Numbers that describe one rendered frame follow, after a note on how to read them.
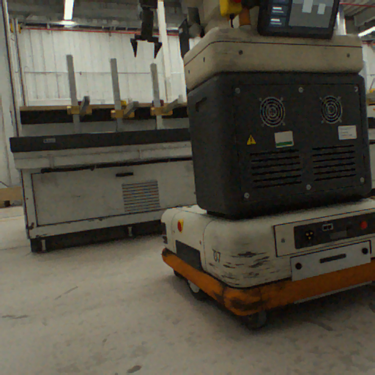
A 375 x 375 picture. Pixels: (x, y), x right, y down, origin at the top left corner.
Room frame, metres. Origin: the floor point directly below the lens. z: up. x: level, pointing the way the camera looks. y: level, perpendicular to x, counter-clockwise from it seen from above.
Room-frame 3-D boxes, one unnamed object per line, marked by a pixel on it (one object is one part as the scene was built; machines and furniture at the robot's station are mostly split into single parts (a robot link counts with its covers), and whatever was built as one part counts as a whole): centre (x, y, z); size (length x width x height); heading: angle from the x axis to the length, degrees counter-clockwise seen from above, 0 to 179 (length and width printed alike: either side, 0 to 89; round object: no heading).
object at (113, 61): (2.19, 0.38, 0.91); 0.04 x 0.04 x 0.48; 21
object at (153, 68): (2.28, 0.14, 0.88); 0.04 x 0.04 x 0.48; 21
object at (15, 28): (3.03, 1.29, 1.25); 0.15 x 0.08 x 1.10; 111
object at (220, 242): (1.28, -0.27, 0.16); 0.67 x 0.64 x 0.25; 21
